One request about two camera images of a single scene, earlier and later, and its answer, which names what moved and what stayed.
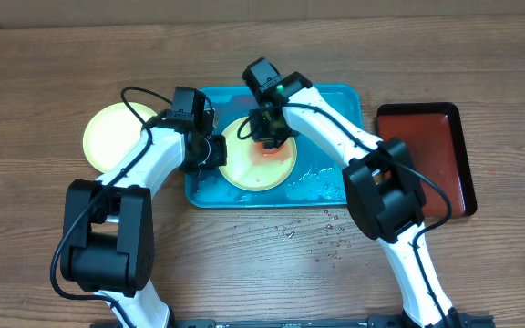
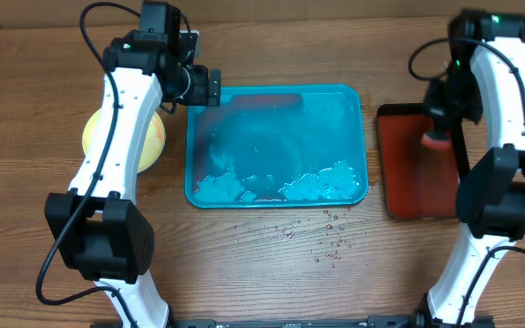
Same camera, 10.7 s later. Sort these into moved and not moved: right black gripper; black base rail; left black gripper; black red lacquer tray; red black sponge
Moved: red black sponge; right black gripper; left black gripper
Not moved: black base rail; black red lacquer tray
